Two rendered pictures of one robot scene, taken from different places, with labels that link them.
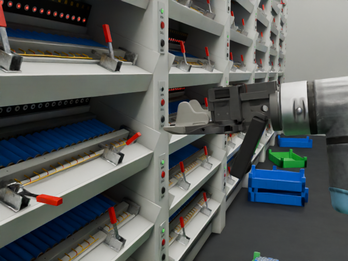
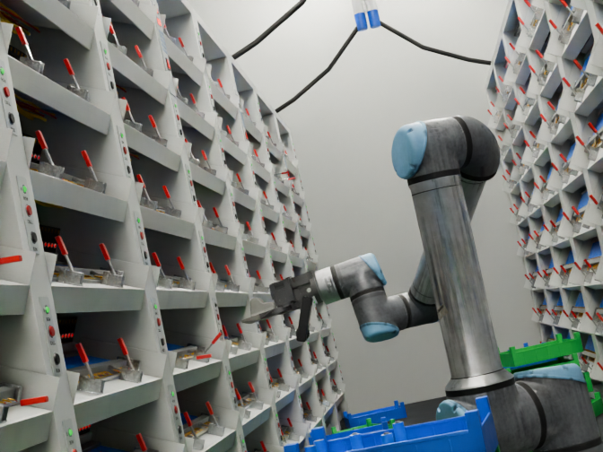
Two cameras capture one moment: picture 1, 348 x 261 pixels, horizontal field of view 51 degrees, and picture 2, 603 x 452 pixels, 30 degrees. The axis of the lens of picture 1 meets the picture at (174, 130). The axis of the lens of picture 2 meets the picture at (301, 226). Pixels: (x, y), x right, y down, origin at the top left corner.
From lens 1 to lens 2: 2.25 m
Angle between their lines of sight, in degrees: 21
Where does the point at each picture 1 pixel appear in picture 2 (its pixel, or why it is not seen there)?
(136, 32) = (186, 259)
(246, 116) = (298, 298)
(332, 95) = (345, 270)
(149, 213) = (230, 421)
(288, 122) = (325, 293)
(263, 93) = (305, 280)
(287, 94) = (319, 276)
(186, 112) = (257, 304)
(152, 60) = (205, 280)
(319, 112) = (340, 282)
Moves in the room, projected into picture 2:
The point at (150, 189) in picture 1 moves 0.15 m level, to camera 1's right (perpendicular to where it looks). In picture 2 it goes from (225, 397) to (278, 386)
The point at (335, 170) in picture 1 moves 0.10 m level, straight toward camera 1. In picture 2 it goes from (359, 314) to (353, 315)
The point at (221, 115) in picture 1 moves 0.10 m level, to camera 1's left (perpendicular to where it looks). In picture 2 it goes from (282, 300) to (244, 308)
